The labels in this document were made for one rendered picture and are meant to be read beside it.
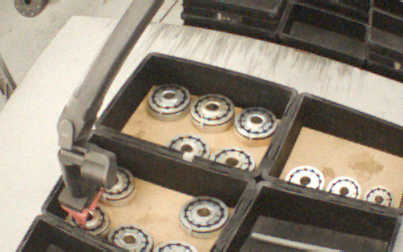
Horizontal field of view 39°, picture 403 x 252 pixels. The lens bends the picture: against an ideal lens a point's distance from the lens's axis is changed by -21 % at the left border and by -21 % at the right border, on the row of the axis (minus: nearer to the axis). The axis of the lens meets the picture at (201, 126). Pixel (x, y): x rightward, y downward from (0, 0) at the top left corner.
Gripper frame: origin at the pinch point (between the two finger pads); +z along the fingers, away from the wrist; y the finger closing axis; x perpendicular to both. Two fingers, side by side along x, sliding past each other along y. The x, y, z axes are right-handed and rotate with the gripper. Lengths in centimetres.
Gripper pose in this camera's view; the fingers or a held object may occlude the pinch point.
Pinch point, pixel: (86, 214)
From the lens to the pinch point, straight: 142.9
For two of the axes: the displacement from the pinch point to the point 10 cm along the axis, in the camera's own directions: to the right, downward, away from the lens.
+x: -9.2, -2.6, 3.1
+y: 4.0, -6.5, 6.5
